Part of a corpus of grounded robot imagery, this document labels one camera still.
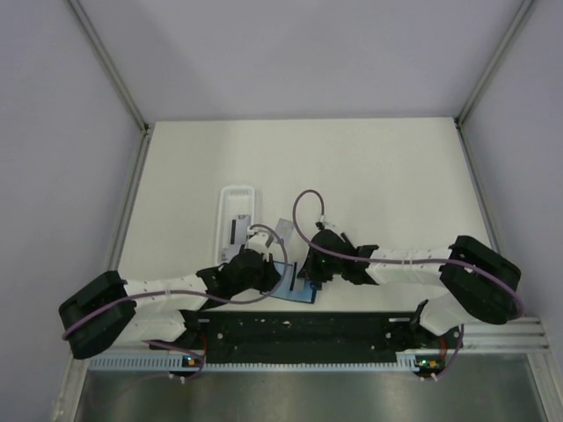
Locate blue card holder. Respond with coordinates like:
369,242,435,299
271,261,318,304

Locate white plastic basket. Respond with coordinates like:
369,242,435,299
214,186,256,265

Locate silver card black stripe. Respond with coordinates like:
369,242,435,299
289,262,298,292

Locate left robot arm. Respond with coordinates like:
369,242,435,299
58,246,289,360

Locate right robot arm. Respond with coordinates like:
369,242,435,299
298,224,523,348

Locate lower cards in basket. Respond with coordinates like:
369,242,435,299
220,245,240,262

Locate cards in basket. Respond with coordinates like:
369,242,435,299
228,215,252,245
220,245,240,262

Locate upper cards in basket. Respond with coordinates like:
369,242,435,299
228,215,252,245

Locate diamond print silver card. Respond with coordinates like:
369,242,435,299
274,218,295,244

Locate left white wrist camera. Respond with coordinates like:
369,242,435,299
245,229,279,258

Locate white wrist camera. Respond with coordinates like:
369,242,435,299
245,229,279,258
315,215,338,232

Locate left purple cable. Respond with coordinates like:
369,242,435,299
61,223,290,383

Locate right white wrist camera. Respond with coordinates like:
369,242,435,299
315,215,338,232

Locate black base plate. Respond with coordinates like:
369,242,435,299
173,311,457,363

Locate grey slotted cable duct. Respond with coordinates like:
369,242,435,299
88,353,442,374

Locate left aluminium frame post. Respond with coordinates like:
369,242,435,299
64,0,150,134

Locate aluminium frame post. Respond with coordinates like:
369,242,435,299
455,0,537,130
64,0,150,134

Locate right aluminium frame post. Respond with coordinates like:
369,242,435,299
455,0,537,130

